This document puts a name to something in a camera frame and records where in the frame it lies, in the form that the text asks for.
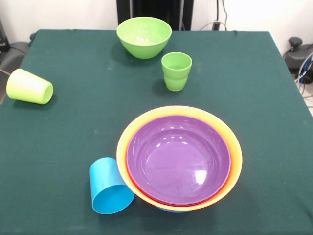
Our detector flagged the yellow-green cup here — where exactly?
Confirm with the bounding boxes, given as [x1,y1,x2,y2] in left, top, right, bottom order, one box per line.
[6,68,54,105]

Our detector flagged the grey pedestal foot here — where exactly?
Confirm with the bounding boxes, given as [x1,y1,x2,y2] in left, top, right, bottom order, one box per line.
[0,33,36,74]
[283,36,313,74]

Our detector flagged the dark green table cloth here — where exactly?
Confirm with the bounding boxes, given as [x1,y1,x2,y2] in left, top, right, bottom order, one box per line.
[0,29,313,235]

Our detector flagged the green cup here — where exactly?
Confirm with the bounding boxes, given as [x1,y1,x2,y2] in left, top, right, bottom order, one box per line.
[164,75,189,92]
[161,51,193,80]

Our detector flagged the black hanging cable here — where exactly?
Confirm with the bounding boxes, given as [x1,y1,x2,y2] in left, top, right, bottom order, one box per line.
[215,0,230,31]

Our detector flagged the blue cup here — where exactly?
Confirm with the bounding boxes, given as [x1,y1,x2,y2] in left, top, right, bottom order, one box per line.
[89,157,135,215]

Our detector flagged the green bowl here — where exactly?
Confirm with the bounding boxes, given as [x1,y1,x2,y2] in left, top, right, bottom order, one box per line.
[116,16,173,59]

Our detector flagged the tangle of cables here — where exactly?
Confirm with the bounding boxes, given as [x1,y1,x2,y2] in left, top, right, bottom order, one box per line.
[294,53,313,98]

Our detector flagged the purple bowl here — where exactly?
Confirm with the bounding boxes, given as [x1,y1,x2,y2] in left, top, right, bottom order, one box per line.
[136,188,221,207]
[126,115,231,205]

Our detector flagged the black equipment box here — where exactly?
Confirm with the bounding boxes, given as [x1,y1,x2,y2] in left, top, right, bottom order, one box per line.
[0,18,11,52]

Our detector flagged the orange bowl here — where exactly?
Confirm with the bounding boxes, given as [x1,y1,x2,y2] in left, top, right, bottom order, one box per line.
[116,105,243,212]

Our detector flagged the blue bowl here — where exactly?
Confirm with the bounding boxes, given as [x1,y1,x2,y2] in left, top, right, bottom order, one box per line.
[158,207,191,213]

